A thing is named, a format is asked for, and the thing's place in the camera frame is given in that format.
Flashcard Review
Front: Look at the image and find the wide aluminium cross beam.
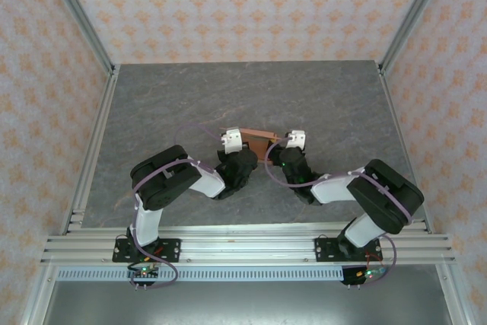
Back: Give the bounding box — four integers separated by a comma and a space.
40, 220, 457, 265

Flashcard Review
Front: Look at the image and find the grey metal panel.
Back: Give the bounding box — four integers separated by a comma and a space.
37, 281, 454, 325

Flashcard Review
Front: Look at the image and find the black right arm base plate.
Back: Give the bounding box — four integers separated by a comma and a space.
314, 237, 381, 264

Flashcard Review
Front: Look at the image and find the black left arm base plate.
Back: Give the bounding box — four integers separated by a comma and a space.
112, 238, 182, 263

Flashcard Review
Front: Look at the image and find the grey slotted cable duct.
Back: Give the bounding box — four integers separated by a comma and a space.
56, 267, 345, 282

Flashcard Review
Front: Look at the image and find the aluminium table side rail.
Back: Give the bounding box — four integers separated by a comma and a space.
60, 64, 121, 234
378, 62, 433, 234

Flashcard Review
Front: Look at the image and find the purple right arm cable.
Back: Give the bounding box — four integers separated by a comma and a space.
264, 134, 414, 288

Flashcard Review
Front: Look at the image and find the long aluminium frame post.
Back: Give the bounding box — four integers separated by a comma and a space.
40, 0, 117, 75
378, 0, 456, 75

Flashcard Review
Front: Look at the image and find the short aluminium frame post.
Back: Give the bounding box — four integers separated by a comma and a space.
21, 263, 58, 325
435, 263, 476, 325

